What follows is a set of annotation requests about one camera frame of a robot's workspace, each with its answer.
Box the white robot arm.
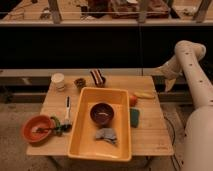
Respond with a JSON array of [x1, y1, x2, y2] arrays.
[[158, 40, 213, 171]]

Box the dark purple bowl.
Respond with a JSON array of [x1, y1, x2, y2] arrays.
[[90, 103, 114, 126]]

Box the grey crumpled cloth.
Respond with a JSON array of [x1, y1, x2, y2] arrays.
[[95, 128, 117, 144]]

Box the black floor cable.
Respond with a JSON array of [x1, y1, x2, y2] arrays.
[[163, 115, 183, 171]]

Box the yellow banana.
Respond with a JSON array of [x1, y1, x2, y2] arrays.
[[135, 92, 155, 99]]

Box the striped brown cake slice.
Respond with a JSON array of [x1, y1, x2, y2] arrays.
[[90, 69, 106, 87]]

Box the white plastic cup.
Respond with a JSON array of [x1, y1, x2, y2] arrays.
[[51, 73, 65, 91]]

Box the black spoon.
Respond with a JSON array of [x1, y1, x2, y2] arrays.
[[36, 127, 63, 133]]

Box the wooden table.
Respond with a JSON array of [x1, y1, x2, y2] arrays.
[[27, 76, 174, 162]]

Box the red orange fruit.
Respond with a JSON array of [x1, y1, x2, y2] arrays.
[[129, 94, 138, 107]]

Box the green sponge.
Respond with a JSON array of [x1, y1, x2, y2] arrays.
[[130, 108, 140, 128]]

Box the green ring toy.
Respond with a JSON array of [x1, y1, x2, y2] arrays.
[[51, 116, 62, 136]]

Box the orange bowl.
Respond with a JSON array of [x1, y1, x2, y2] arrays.
[[21, 115, 54, 143]]

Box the yellow plastic tub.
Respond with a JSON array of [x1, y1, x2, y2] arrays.
[[68, 87, 132, 162]]

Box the small brown cup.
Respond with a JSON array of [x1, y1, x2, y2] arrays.
[[74, 78, 86, 89]]

